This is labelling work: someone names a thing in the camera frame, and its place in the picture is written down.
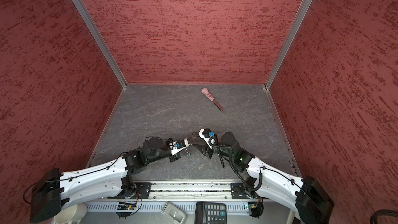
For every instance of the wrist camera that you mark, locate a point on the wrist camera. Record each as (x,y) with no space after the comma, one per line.
(177,146)
(208,137)

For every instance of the pink handled knife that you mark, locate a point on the pink handled knife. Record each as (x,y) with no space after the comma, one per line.
(211,98)

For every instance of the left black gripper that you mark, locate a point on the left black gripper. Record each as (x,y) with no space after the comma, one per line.
(174,157)

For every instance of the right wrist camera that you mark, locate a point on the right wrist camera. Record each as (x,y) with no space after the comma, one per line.
(208,137)

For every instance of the white mug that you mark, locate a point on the white mug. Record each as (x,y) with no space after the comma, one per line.
(70,215)

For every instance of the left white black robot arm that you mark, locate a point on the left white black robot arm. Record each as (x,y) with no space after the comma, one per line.
(57,191)

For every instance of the right aluminium corner post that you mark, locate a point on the right aluminium corner post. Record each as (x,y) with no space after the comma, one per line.
(297,21)

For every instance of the aluminium corner post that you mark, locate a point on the aluminium corner post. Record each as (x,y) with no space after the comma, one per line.
(297,21)
(85,15)

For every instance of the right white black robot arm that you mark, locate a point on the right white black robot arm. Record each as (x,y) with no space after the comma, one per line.
(305,196)

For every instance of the grey plastic device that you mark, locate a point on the grey plastic device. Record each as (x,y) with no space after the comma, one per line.
(173,213)

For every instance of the left aluminium corner post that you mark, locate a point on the left aluminium corner post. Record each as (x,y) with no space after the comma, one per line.
(85,15)

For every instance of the aluminium front rail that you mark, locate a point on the aluminium front rail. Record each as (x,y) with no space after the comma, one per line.
(178,189)

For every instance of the black calculator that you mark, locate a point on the black calculator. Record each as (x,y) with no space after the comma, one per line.
(210,213)

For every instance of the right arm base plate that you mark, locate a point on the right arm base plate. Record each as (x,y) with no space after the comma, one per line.
(240,192)

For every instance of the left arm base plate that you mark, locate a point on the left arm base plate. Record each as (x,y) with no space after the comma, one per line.
(143,190)

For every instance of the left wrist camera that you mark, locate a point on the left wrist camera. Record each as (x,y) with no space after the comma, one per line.
(177,146)

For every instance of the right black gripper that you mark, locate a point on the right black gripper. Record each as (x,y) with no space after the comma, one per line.
(209,151)

